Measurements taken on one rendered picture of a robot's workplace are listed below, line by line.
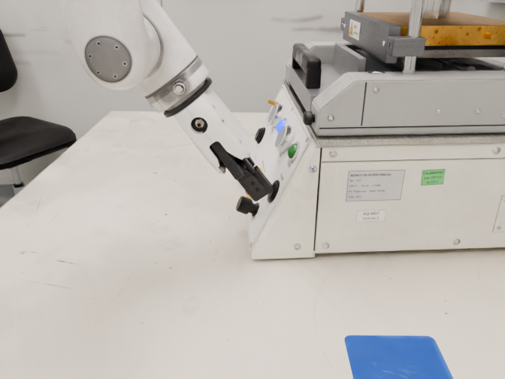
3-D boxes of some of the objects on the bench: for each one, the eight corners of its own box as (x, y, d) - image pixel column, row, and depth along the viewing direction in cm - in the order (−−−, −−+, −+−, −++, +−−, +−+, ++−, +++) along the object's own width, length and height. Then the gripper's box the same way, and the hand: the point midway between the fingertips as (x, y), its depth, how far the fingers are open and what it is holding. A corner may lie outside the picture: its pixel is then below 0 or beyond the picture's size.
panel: (243, 168, 92) (284, 85, 85) (250, 252, 65) (312, 138, 58) (234, 165, 91) (274, 80, 84) (237, 247, 64) (298, 132, 57)
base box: (494, 162, 96) (514, 80, 89) (639, 265, 63) (691, 147, 55) (243, 167, 94) (242, 83, 86) (253, 277, 60) (253, 157, 52)
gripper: (165, 92, 65) (240, 185, 72) (150, 125, 51) (244, 235, 58) (207, 61, 63) (279, 159, 70) (203, 86, 50) (293, 204, 57)
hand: (255, 183), depth 63 cm, fingers closed
